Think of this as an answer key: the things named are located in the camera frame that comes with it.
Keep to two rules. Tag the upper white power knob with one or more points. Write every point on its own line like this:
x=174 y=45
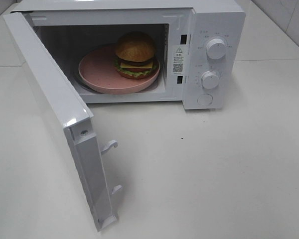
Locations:
x=216 y=48

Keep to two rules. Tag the white timer knob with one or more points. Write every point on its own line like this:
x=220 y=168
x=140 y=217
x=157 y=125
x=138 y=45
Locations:
x=210 y=79

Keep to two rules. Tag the white microwave door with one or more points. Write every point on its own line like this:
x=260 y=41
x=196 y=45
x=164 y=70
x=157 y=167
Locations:
x=67 y=117

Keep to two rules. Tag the pink plate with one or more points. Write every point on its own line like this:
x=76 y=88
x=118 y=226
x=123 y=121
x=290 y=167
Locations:
x=97 y=70

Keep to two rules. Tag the white microwave oven body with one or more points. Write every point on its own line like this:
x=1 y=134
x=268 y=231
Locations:
x=69 y=29

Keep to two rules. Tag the round white door button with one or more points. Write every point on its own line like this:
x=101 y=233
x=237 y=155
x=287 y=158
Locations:
x=205 y=99

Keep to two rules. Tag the toy burger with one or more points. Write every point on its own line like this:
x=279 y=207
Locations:
x=135 y=55

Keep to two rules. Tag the glass microwave turntable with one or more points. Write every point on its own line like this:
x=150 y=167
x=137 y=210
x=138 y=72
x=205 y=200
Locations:
x=76 y=81

